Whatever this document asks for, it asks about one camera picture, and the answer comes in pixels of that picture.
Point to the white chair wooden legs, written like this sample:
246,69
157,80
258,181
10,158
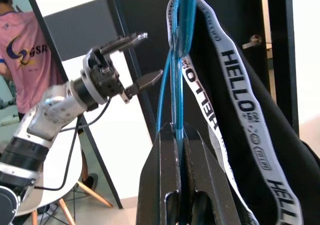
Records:
53,171

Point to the black door with frame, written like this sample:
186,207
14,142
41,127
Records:
150,10

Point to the dark shorts lettered grey waistband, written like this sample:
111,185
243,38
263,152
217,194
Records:
287,147

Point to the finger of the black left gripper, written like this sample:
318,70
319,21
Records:
147,80
125,43

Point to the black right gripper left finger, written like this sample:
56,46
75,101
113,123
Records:
160,180

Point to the person in pink shirt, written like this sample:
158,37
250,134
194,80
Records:
27,65

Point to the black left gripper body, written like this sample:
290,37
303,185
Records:
106,83

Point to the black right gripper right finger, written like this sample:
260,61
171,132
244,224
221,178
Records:
207,190

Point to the black slanted frame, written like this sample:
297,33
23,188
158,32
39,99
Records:
101,160

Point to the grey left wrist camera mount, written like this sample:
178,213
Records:
122,68

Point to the blue plastic clothes hanger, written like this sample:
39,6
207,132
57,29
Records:
187,17

